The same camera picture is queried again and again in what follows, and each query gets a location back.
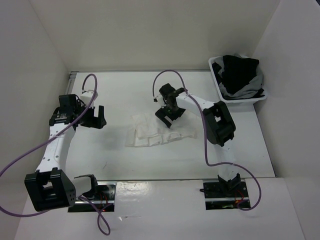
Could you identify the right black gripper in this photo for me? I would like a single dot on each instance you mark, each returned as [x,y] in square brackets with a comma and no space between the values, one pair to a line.
[161,115]

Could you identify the white pleated skirt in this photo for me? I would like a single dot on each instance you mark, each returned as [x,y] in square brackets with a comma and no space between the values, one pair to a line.
[146,130]

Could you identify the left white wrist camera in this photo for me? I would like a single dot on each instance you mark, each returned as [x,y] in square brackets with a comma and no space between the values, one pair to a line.
[86,97]

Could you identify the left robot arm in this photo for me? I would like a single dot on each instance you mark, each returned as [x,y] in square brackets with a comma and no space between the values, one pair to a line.
[49,187]

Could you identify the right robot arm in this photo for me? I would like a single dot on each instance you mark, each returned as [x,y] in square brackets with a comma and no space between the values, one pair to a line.
[218,129]

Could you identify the white plastic basket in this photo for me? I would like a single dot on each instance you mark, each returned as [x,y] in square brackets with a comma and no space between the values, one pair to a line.
[247,101]

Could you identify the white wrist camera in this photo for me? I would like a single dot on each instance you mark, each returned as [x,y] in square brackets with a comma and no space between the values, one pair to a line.
[159,100]
[86,97]

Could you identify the black skirt in basket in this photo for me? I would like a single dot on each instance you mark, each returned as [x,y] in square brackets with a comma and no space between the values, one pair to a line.
[237,72]

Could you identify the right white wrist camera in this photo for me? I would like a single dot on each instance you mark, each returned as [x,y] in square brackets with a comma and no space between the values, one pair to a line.
[159,100]

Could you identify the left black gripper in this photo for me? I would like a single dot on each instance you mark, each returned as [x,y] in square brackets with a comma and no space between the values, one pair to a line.
[97,122]

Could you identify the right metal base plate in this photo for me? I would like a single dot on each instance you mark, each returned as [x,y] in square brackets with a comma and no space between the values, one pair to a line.
[215,199]

